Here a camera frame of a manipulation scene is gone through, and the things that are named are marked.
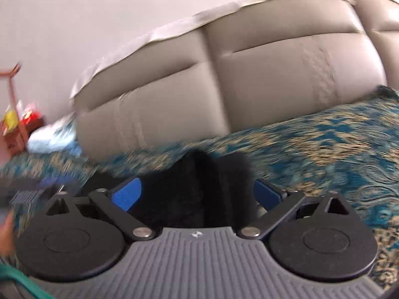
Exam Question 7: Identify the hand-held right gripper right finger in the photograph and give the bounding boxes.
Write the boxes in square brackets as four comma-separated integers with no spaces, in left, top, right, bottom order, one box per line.
[236,179,352,241]

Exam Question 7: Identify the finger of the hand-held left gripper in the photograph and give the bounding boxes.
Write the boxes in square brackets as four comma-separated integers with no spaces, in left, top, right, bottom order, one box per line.
[40,175,82,194]

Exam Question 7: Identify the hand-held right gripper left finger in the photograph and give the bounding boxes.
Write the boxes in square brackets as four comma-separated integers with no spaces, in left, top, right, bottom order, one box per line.
[44,176,157,242]

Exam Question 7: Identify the black pants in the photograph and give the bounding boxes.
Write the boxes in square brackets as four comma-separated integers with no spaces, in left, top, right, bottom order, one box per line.
[83,149,261,229]

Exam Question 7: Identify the light blue cloth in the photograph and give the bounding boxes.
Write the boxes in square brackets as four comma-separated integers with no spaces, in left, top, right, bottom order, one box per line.
[27,115,82,157]

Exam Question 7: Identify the blue paisley patterned blanket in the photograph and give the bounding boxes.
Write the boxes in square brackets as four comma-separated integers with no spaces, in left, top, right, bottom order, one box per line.
[0,89,399,287]

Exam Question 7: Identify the red box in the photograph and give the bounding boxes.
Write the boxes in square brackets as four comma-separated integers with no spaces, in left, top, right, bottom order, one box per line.
[19,104,45,133]

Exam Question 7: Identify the yellow packet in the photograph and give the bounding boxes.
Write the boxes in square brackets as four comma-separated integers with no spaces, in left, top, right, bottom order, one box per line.
[4,105,20,132]

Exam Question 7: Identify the red wooden stand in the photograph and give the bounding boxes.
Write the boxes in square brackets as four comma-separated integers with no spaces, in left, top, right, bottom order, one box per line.
[0,62,27,157]

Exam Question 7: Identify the beige padded headboard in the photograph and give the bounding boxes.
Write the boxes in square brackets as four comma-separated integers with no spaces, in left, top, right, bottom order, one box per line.
[70,0,399,160]

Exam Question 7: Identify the dark cloth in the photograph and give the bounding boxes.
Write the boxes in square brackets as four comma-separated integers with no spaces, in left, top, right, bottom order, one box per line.
[376,85,399,97]

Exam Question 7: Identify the teal strap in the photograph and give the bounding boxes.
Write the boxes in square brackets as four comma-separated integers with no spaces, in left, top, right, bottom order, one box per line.
[0,263,54,299]

